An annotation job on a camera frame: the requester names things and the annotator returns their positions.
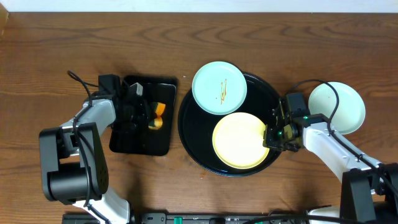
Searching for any black cable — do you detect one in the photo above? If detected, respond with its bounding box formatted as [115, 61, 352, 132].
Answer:
[289, 78, 398, 200]
[67, 70, 109, 224]

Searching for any rectangular black tray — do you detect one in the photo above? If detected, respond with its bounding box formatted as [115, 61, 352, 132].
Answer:
[109, 75, 178, 156]

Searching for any orange green sponge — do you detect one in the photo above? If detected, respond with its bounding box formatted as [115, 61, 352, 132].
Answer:
[148, 102, 166, 130]

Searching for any right black cable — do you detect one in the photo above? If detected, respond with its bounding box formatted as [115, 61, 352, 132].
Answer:
[289, 78, 398, 200]

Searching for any left black cable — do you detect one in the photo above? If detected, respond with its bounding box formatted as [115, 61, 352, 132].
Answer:
[67, 70, 109, 224]

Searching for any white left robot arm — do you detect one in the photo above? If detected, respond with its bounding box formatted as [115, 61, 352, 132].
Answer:
[39, 83, 144, 223]

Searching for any light green plate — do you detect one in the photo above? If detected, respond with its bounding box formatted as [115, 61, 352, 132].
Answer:
[192, 61, 248, 115]
[308, 82, 366, 134]

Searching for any round black tray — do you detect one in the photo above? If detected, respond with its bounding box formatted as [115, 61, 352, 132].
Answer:
[178, 73, 280, 177]

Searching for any yellow plate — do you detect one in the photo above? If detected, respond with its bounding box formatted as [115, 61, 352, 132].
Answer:
[212, 112, 269, 170]

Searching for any black base unit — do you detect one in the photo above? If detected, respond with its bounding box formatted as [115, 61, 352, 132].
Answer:
[62, 205, 343, 224]

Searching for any light green plate top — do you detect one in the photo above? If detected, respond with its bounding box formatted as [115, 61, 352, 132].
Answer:
[192, 61, 248, 115]

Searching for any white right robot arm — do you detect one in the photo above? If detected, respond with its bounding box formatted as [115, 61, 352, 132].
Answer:
[263, 114, 397, 223]

